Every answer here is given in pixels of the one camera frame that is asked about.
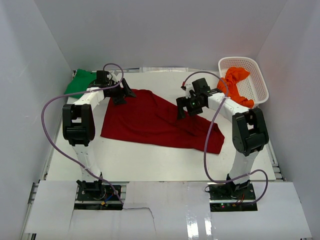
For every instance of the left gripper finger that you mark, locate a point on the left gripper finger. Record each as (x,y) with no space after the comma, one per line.
(119,99)
(127,90)

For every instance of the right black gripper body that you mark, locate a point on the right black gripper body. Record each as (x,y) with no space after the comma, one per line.
(193,106)

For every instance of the red t-shirt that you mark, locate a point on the red t-shirt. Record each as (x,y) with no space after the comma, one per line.
(150,119)

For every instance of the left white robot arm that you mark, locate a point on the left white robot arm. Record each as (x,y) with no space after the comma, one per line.
(78,127)

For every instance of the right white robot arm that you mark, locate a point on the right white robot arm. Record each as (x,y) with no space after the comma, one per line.
(248,128)

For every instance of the white paper sheet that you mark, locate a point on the white paper sheet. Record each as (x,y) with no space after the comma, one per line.
(163,69)

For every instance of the green folded t-shirt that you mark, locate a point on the green folded t-shirt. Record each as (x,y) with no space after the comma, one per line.
(80,82)

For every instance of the orange crumpled t-shirt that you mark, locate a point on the orange crumpled t-shirt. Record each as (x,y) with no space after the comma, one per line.
(228,85)

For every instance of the white perforated plastic basket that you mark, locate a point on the white perforated plastic basket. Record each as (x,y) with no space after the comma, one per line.
(253,87)

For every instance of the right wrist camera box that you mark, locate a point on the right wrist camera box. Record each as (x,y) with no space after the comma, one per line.
(189,90)

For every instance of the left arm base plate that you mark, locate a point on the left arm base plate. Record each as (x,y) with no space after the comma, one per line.
(105,200)

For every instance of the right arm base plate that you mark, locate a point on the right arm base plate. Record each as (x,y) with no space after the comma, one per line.
(223,201)

